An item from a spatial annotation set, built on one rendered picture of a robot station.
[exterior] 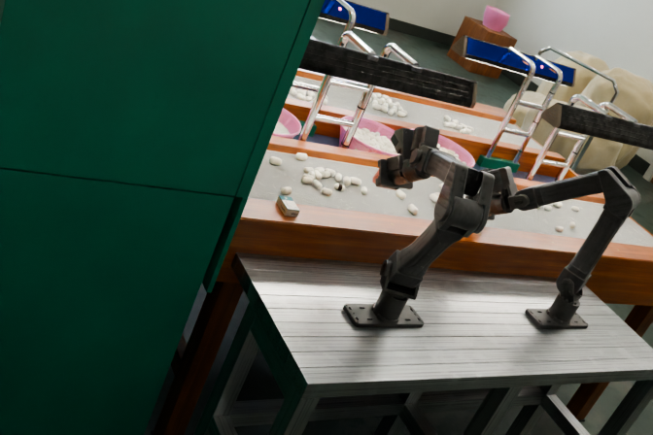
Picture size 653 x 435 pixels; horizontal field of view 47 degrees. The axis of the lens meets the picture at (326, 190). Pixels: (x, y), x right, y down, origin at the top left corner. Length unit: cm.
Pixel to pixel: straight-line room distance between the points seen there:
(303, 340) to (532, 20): 715
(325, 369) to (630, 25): 646
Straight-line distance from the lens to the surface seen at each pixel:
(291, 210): 180
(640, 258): 270
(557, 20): 828
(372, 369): 162
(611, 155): 545
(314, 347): 159
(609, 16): 788
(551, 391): 259
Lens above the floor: 158
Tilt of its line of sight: 24 degrees down
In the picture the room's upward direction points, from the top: 24 degrees clockwise
